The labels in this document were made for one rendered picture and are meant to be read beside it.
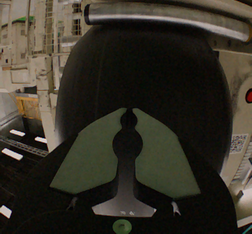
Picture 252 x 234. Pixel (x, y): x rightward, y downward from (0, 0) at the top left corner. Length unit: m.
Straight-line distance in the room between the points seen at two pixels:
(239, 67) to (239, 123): 0.16
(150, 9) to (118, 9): 0.06
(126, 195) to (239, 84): 0.38
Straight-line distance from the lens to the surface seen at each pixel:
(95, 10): 0.30
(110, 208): 0.28
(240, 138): 0.56
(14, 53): 4.71
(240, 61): 0.47
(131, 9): 0.30
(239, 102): 0.49
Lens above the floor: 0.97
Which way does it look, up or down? 20 degrees up
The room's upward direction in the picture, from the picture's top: 179 degrees counter-clockwise
